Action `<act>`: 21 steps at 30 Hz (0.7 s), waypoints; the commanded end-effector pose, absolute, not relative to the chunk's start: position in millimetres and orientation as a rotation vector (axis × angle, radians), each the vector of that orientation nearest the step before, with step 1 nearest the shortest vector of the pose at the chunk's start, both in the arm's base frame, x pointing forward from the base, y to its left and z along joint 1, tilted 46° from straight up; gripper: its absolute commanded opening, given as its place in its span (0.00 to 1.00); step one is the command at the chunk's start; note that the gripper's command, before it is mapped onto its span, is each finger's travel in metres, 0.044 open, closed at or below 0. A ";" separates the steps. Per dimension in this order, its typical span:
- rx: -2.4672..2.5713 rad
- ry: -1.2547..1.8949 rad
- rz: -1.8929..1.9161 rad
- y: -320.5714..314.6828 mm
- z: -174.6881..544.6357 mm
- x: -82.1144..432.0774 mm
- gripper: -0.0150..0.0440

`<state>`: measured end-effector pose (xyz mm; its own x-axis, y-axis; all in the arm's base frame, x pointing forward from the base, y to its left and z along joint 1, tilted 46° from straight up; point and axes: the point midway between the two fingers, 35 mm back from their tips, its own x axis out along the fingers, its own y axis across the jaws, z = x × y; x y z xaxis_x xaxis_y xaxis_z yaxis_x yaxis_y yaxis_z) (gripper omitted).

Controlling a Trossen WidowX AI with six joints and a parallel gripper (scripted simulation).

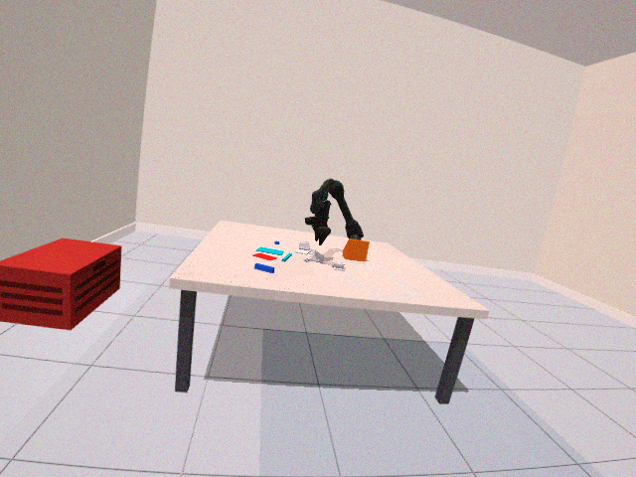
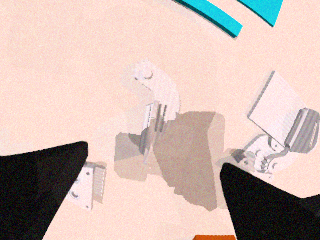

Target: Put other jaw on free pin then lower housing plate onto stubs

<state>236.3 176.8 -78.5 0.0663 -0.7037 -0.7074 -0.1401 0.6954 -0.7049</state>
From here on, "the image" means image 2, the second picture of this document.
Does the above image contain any cyan flat bar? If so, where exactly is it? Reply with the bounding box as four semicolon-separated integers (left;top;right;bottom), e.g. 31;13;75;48
175;0;243;39

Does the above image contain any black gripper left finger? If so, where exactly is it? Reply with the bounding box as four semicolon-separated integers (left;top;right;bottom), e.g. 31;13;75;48
0;140;89;240

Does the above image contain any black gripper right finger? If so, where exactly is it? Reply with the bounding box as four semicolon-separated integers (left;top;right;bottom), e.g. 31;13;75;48
220;163;320;240

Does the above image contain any cyan flat rectangular plate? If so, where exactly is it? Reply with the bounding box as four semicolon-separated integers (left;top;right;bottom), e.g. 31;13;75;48
237;0;283;27

